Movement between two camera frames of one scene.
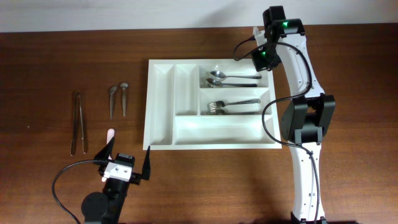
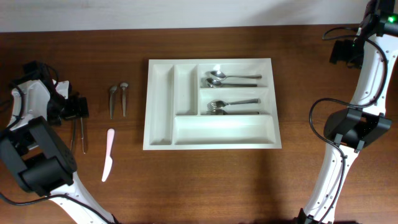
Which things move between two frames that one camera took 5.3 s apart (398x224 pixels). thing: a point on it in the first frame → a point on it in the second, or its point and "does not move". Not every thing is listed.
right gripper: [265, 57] → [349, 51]
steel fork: [221, 111] does not move
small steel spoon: [124, 85] does not move
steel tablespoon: [220, 74] does not move
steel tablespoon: [214, 83] does not move
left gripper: [136, 177] → [74, 111]
